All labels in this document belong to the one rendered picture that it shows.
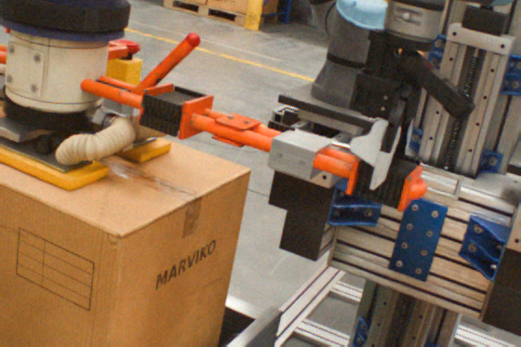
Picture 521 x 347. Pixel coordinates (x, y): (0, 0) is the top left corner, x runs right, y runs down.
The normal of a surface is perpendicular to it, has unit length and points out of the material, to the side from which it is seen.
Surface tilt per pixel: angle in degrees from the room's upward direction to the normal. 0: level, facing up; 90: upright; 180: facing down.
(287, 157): 90
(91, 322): 90
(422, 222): 90
